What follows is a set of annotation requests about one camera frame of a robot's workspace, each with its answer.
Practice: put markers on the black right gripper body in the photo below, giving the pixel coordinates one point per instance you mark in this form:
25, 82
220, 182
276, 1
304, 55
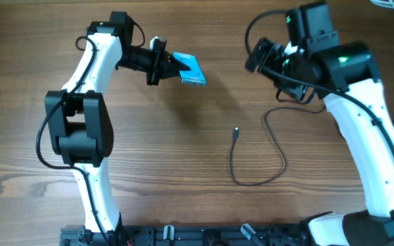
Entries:
277, 61

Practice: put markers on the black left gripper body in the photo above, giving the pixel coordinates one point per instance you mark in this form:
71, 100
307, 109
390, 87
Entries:
154, 67

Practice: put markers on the blue screen smartphone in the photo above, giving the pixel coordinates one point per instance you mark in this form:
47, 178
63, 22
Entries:
193, 76

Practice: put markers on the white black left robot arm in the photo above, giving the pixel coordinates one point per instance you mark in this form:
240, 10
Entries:
80, 127

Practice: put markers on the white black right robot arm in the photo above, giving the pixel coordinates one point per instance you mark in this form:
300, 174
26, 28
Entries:
347, 78

